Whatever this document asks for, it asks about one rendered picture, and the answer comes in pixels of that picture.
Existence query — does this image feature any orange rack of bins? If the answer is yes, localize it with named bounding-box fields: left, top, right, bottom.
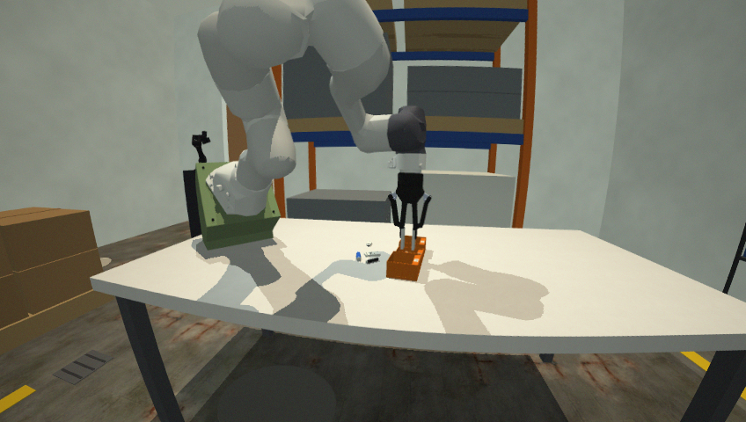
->
left=386, top=236, right=427, bottom=281

